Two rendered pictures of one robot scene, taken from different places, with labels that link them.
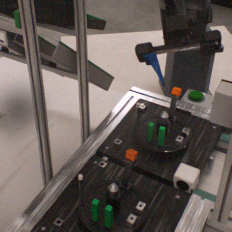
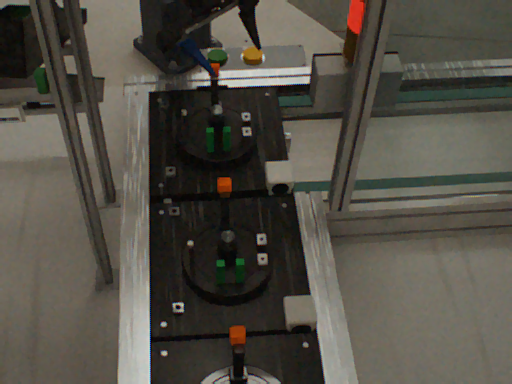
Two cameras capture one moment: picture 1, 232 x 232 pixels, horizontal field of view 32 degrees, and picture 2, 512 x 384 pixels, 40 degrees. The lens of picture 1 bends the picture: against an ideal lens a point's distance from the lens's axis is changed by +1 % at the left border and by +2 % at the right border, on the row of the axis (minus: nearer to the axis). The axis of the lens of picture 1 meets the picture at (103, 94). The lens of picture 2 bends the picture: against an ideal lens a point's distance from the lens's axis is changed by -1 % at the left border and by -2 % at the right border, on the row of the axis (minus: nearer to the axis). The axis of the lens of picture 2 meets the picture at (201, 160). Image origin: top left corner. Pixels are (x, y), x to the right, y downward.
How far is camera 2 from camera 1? 41 cm
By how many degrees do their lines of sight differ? 27
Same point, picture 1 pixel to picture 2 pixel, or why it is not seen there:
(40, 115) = (89, 191)
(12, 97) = not seen: outside the picture
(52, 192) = (133, 277)
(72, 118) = (54, 159)
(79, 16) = (77, 28)
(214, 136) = (275, 107)
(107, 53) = not seen: hidden behind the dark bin
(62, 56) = not seen: hidden behind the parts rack
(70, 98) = (25, 128)
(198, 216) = (316, 216)
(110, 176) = (192, 220)
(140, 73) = (98, 43)
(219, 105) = (324, 88)
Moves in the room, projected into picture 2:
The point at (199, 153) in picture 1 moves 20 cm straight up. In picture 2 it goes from (271, 137) to (278, 52)
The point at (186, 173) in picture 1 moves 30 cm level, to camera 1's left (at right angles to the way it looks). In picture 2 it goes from (279, 172) to (119, 258)
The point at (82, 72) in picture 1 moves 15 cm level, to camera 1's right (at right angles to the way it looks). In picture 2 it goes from (92, 99) to (175, 62)
